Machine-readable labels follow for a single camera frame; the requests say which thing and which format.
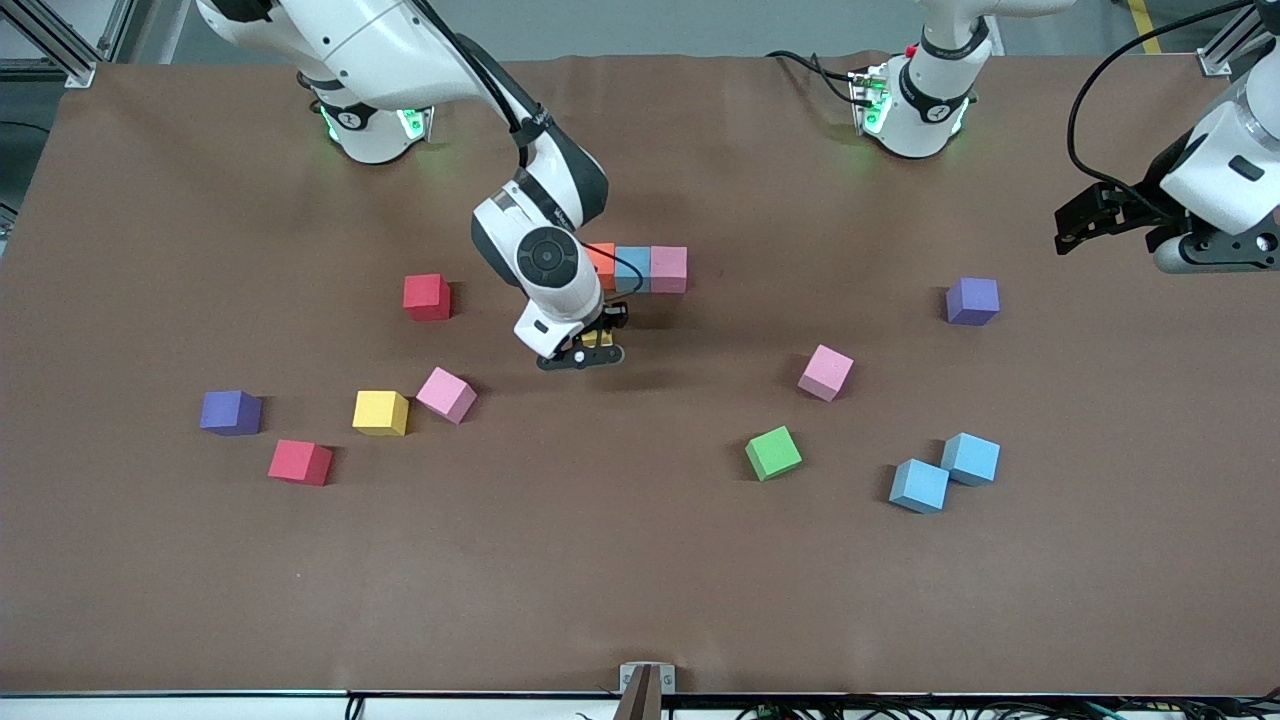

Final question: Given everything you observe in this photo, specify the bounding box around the pink foam cube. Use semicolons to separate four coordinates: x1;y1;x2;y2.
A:
416;367;478;425
798;344;855;403
650;246;689;294

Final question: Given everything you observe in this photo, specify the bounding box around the red foam cube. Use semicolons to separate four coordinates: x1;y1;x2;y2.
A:
267;439;335;488
403;273;452;323

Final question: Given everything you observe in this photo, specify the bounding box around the purple foam cube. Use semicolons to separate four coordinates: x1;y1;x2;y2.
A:
199;389;264;437
945;277;1001;327

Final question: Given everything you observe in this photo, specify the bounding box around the green foam cube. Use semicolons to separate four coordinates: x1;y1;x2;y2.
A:
744;425;804;483

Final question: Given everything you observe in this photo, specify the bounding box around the brown table mat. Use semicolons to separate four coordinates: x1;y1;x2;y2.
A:
0;50;1280;698

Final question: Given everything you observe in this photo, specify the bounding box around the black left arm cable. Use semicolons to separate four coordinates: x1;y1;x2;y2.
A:
1066;0;1256;216

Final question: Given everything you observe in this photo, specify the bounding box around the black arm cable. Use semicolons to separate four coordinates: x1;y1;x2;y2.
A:
415;0;649;313
1066;0;1256;216

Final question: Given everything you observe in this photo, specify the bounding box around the aluminium frame profile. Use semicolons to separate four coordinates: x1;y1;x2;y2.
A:
1198;0;1280;78
0;0;136;89

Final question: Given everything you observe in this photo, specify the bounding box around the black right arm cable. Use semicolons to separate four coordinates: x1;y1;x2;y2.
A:
415;0;649;313

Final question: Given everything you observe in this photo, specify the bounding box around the black base cable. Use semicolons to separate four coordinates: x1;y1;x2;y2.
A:
765;50;861;106

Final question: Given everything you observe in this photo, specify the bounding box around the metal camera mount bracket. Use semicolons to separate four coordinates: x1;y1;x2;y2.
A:
614;662;677;720

